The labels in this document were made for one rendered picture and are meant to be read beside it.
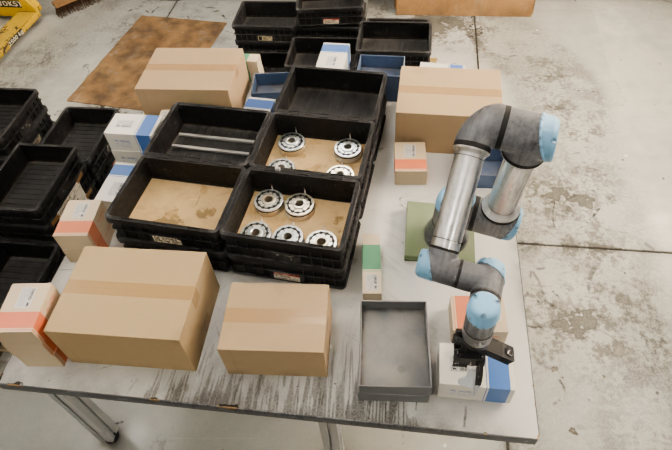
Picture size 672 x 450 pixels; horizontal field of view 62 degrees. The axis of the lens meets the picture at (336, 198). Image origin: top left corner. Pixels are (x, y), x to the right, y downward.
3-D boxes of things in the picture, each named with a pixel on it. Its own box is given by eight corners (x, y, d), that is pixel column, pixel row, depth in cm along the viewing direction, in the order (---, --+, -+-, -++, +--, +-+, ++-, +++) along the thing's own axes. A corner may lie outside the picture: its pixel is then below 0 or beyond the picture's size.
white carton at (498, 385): (506, 363, 162) (511, 349, 156) (509, 403, 155) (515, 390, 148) (436, 356, 165) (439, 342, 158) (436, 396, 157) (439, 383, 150)
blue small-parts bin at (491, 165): (504, 161, 218) (508, 148, 213) (508, 189, 209) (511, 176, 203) (453, 159, 221) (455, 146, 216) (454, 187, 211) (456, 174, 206)
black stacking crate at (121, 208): (252, 189, 201) (246, 167, 192) (224, 255, 182) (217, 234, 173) (152, 177, 208) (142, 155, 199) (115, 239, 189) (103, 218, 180)
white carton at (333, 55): (325, 59, 255) (323, 42, 249) (350, 60, 254) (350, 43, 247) (316, 86, 243) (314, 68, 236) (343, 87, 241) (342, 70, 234)
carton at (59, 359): (46, 320, 182) (35, 308, 177) (81, 320, 181) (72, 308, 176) (27, 366, 172) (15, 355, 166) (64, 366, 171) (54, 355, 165)
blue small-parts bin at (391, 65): (404, 69, 250) (405, 56, 245) (401, 90, 241) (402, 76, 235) (360, 67, 253) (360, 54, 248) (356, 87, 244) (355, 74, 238)
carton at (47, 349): (34, 308, 177) (23, 296, 171) (71, 308, 176) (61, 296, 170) (13, 355, 166) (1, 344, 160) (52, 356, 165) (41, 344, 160)
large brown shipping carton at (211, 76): (250, 84, 261) (242, 48, 246) (237, 127, 241) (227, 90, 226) (168, 83, 265) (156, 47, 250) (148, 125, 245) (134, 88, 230)
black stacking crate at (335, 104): (387, 96, 232) (387, 74, 223) (375, 144, 213) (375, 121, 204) (295, 88, 239) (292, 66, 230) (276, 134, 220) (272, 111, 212)
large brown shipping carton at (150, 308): (220, 286, 187) (206, 251, 172) (196, 371, 167) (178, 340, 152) (107, 280, 191) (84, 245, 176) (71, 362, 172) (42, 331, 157)
